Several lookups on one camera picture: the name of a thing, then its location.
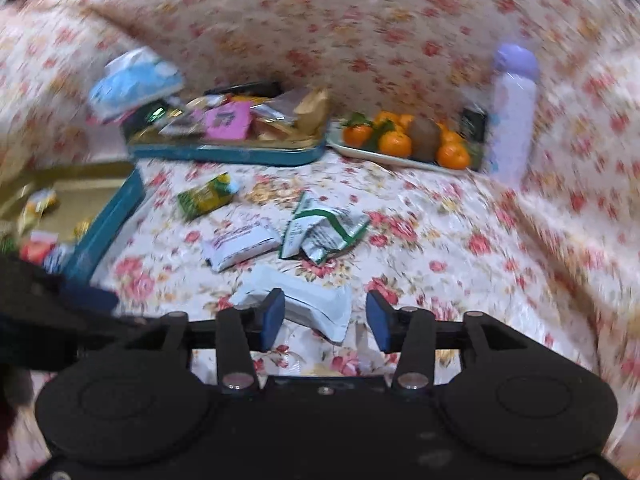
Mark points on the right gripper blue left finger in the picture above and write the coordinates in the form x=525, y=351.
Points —
x=240, y=332

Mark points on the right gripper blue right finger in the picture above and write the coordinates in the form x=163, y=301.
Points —
x=410, y=332

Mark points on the white long snack bar packet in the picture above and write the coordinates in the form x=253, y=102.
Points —
x=326, y=309

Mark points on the white green snack bag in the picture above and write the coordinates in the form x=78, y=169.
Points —
x=319, y=231

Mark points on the red white wafer snack packet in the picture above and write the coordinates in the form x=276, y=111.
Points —
x=38, y=245

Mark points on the blue tin tray with snacks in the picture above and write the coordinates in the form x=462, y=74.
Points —
x=143, y=140

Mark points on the white small snack packet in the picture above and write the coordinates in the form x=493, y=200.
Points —
x=244, y=243

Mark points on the gold candy wrapper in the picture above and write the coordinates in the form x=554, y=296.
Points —
x=35, y=207

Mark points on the empty blue gold tin tray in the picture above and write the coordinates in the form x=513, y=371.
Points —
x=95, y=201

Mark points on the green yellow snack packet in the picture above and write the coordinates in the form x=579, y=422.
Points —
x=212, y=195

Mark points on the front right mandarin orange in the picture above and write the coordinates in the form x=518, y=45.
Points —
x=453, y=155

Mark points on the mandarin orange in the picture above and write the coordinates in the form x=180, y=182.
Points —
x=356, y=136
x=453, y=155
x=396, y=144

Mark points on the front middle mandarin orange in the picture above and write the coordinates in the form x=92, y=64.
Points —
x=396, y=144

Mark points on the brown kiwi fruit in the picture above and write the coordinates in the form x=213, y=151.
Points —
x=424, y=134

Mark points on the front left mandarin orange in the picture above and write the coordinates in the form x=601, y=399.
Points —
x=356, y=136

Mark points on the white fruit plate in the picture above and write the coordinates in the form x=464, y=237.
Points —
x=334, y=141

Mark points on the floral sofa cover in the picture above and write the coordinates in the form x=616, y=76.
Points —
x=557, y=259

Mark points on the pink snack packet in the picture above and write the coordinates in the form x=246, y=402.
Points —
x=229, y=122

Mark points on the dark coffee can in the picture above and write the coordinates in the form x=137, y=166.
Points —
x=473, y=123

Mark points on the beige paper snack bag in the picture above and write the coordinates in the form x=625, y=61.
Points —
x=311, y=112

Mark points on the blue tissue pack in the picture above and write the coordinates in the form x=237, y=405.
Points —
x=135, y=78

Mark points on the purple bunny thermos bottle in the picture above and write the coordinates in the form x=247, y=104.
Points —
x=512, y=114

